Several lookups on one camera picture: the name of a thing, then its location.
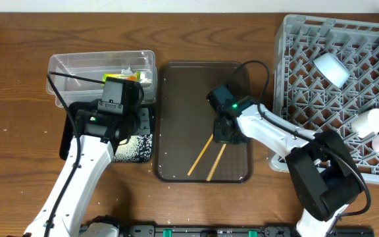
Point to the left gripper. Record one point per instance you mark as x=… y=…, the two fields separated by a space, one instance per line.
x=145 y=122

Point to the wooden chopstick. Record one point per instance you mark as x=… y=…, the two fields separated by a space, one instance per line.
x=200 y=155
x=215 y=164

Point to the clear plastic bin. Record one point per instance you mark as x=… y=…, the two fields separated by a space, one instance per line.
x=80 y=74

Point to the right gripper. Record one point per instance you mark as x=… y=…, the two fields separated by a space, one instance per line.
x=222 y=137

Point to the light blue bowl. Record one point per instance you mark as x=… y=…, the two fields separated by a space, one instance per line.
x=332 y=69

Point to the white rice pile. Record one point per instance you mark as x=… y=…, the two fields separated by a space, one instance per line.
x=138 y=149

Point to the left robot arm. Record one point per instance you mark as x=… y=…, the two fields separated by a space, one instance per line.
x=103 y=138

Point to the white tissue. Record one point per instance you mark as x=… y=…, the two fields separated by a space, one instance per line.
x=146 y=79

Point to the brown serving tray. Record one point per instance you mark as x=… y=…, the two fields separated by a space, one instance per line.
x=185 y=122

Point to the yellow snack wrapper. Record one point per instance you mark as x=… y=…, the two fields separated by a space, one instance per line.
x=135 y=77

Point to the black waste tray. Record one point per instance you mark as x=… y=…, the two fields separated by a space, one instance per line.
x=68 y=130

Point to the grey dishwasher rack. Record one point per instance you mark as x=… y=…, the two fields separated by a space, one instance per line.
x=303 y=96

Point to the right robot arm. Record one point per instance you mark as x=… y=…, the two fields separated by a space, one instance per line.
x=322 y=171

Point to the white cup green inside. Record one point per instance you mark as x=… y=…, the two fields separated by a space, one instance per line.
x=366 y=123

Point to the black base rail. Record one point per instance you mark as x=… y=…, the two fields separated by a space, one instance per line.
x=172 y=231

